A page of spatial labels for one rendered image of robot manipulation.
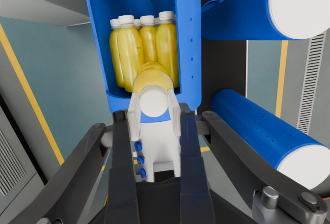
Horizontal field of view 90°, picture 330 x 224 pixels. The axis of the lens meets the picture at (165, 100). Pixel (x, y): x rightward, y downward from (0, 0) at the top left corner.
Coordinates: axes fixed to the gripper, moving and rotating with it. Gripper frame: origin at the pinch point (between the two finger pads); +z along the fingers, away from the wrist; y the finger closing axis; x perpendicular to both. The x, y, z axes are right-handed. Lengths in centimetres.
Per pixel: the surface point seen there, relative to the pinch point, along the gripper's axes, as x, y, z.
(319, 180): -62, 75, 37
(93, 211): -63, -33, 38
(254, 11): 14, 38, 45
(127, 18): 13.1, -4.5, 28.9
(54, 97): -37, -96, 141
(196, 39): 6.8, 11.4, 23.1
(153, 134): -33, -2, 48
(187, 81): -2.3, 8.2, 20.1
